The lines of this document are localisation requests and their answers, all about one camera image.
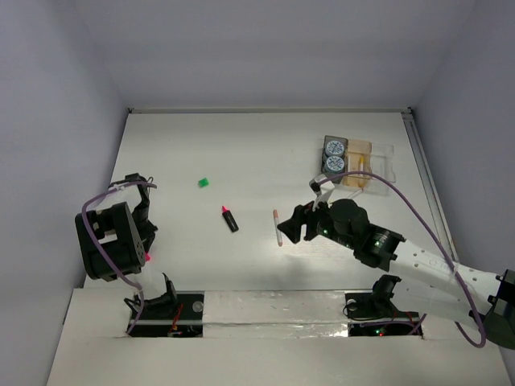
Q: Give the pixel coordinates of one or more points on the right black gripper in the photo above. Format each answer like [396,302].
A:
[292,227]

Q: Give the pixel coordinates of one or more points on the black pink highlighter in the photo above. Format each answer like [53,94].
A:
[229,219]

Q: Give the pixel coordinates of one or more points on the blue white round jar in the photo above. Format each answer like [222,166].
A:
[334,148]

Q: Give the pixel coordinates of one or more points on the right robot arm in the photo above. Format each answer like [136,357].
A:
[413,279]

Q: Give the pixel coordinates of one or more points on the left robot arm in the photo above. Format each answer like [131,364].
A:
[114,230]

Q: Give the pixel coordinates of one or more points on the pink white marker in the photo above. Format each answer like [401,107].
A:
[277,231]

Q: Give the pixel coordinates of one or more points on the purple white marker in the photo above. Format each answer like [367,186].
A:
[355,194]

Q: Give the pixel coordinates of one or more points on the dark grey container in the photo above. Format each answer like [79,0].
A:
[328,138]

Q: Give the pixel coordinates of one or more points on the clear plastic container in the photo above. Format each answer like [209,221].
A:
[381,163]

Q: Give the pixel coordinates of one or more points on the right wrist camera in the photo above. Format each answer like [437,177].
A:
[323,187]

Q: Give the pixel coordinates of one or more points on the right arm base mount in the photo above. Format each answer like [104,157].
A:
[371,313]

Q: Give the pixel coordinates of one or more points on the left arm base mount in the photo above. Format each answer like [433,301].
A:
[161,318]

